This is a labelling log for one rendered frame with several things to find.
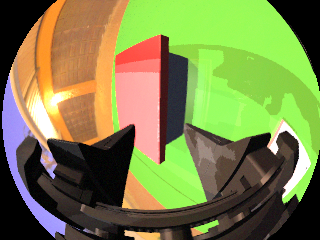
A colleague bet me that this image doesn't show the red rectangular lid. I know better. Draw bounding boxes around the red rectangular lid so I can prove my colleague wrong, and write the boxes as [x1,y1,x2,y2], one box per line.
[115,35,169,165]

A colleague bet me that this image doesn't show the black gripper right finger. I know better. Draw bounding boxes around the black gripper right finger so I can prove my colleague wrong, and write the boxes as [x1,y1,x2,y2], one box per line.
[183,123,272,201]

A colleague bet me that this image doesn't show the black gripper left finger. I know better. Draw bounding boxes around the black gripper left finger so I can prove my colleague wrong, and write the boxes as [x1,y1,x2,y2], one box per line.
[47,124,136,207]

